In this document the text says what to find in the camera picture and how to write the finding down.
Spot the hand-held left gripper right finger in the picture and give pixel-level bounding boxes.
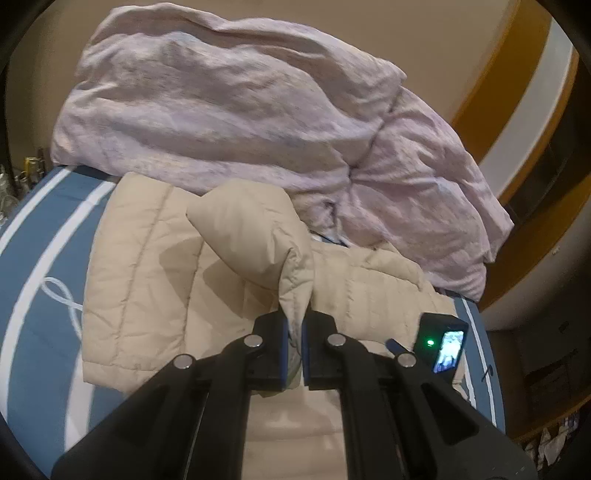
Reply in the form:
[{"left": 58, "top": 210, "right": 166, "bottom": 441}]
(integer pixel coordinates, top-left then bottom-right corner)
[{"left": 301, "top": 310, "right": 539, "bottom": 480}]

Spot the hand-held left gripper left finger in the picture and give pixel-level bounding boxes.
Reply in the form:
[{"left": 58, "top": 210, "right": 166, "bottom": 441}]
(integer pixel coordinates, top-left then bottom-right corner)
[{"left": 51, "top": 314, "right": 291, "bottom": 480}]

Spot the beige puffer jacket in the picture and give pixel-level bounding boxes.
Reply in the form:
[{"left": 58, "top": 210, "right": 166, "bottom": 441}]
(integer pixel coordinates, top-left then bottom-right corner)
[{"left": 82, "top": 172, "right": 472, "bottom": 480}]

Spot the pile of clothes on shelf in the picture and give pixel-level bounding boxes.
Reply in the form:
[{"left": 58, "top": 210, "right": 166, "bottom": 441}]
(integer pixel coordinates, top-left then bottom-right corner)
[{"left": 522, "top": 411, "right": 583, "bottom": 472}]

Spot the dark wooden cabinet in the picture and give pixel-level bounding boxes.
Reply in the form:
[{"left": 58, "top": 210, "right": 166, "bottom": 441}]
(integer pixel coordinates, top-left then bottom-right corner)
[{"left": 501, "top": 134, "right": 591, "bottom": 232}]

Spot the pink crumpled duvet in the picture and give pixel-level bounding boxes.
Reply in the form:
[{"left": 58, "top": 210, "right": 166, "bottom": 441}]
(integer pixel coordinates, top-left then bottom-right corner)
[{"left": 50, "top": 2, "right": 515, "bottom": 301}]

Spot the blue white striped bed sheet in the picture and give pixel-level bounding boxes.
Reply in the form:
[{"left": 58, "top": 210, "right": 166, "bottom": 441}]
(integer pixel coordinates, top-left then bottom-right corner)
[{"left": 0, "top": 166, "right": 504, "bottom": 476}]

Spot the bedside clutter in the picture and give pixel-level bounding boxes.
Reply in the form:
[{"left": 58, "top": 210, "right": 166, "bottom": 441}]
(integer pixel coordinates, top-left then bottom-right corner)
[{"left": 0, "top": 147, "right": 47, "bottom": 224}]

